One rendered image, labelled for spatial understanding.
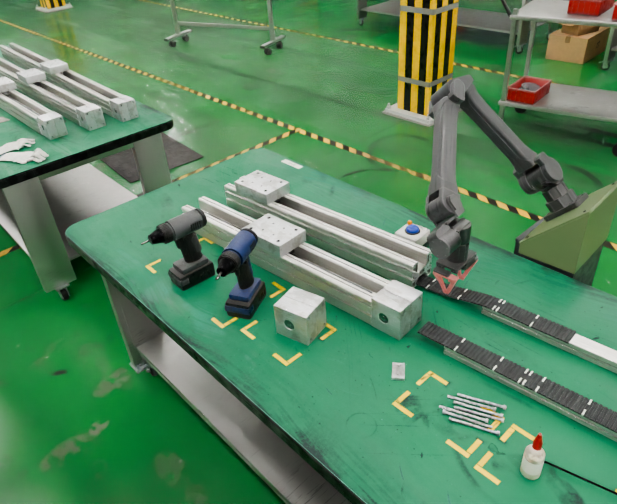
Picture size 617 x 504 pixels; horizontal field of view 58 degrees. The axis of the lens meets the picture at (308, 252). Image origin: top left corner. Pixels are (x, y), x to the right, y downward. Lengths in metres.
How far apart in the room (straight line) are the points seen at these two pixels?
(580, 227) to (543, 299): 0.22
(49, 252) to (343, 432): 2.07
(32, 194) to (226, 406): 1.40
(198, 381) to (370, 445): 1.08
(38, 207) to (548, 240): 2.20
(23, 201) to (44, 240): 0.23
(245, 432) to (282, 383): 0.66
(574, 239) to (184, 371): 1.44
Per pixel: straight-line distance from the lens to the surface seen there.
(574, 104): 4.53
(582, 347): 1.49
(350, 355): 1.42
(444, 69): 4.83
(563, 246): 1.74
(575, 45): 6.39
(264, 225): 1.69
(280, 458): 1.93
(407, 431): 1.28
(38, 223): 2.94
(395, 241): 1.67
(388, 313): 1.43
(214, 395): 2.14
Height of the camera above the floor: 1.79
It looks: 35 degrees down
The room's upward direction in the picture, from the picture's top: 4 degrees counter-clockwise
